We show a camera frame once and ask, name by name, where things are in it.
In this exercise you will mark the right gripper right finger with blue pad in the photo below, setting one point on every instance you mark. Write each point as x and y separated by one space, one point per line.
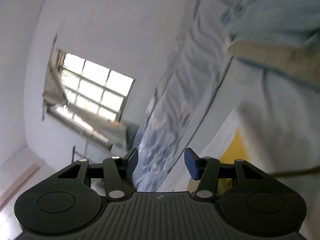
206 172

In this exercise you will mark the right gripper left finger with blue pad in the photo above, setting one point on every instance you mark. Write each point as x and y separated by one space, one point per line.
118 172

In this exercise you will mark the white yellow plastic mailer bag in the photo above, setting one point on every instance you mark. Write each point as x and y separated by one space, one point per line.
227 145

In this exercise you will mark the blue pillow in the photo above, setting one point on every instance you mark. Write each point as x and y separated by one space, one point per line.
134 134

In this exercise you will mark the black clothes rack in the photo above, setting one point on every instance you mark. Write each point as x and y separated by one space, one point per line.
92 154

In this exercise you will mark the window with bars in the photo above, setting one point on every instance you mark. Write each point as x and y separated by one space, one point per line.
92 87

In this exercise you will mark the patterned window curtain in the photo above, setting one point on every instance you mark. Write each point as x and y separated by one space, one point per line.
54 95

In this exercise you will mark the blue printed bed sheet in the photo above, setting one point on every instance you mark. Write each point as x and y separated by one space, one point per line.
279 116

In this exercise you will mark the crumpled blue duvet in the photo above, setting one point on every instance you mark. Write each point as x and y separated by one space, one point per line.
196 67

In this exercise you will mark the folded beige garment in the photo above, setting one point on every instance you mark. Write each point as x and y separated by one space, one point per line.
300 64

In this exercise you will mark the folded light blue jeans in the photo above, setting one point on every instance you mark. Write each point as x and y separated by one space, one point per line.
277 22

